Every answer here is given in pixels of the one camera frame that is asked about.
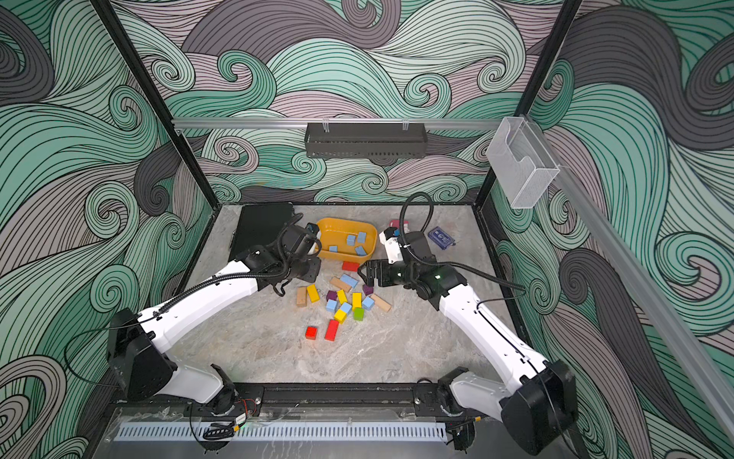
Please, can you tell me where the blue long block top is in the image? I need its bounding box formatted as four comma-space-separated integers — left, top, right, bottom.
340, 274, 359, 289

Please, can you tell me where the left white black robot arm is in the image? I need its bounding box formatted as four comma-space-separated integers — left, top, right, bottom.
106, 222, 322, 415

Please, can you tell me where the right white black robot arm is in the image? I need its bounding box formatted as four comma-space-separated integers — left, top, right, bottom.
357, 259, 578, 455

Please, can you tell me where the red flat block top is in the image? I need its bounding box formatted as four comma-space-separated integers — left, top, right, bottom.
341, 261, 361, 273

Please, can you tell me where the yellow long block centre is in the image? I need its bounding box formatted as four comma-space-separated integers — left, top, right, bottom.
352, 292, 362, 311

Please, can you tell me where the natural wood block left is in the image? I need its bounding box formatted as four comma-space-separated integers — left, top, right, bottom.
296, 287, 309, 307

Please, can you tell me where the yellow block left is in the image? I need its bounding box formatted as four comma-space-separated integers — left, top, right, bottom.
307, 285, 320, 304

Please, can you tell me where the natural wood long block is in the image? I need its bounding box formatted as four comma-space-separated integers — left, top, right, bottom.
370, 294, 393, 312

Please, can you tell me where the natural wood block top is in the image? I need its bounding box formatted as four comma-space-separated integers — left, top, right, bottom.
330, 277, 352, 293

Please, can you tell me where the yellow plastic basket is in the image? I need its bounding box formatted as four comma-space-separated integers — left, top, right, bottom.
317, 217, 378, 264

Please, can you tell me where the pink white small toy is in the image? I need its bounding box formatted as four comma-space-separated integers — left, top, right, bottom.
389, 219, 409, 233

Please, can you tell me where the dark blue small card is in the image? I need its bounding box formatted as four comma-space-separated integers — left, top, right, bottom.
427, 227, 456, 250

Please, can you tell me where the red long block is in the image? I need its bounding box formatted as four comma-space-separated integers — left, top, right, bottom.
324, 319, 340, 342

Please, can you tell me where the black hard case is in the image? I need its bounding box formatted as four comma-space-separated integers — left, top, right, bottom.
229, 203, 303, 261

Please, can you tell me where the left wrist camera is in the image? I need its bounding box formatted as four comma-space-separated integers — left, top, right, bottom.
296, 222, 320, 239

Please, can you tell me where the black wall shelf tray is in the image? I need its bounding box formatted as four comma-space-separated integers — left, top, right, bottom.
304, 122, 428, 160

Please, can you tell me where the black front rail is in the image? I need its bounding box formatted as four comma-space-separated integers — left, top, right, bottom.
108, 381, 575, 419

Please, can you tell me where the clear acrylic wall holder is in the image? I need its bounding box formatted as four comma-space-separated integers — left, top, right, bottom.
487, 117, 559, 210

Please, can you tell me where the white slotted cable duct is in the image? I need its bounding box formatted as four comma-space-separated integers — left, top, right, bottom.
113, 422, 447, 442

